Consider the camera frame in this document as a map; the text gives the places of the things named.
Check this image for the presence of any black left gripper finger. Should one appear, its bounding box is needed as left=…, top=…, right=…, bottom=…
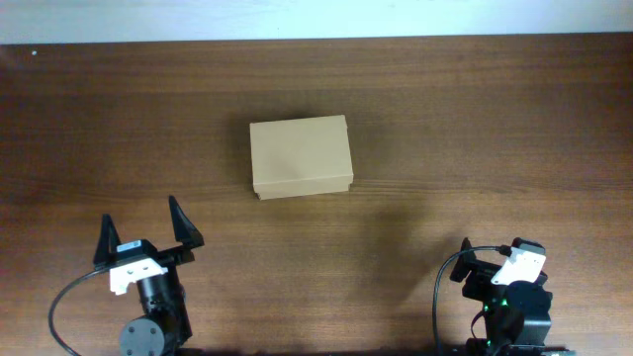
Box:
left=168, top=196, right=205, bottom=248
left=93, top=214, right=121, bottom=270

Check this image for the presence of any brown cardboard box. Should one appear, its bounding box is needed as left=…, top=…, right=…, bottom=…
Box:
left=249, top=115, right=354, bottom=200

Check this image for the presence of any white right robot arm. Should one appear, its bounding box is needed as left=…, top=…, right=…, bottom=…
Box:
left=448, top=237, right=575, bottom=356

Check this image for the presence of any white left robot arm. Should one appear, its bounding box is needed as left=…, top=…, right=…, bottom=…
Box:
left=93, top=196, right=204, bottom=356

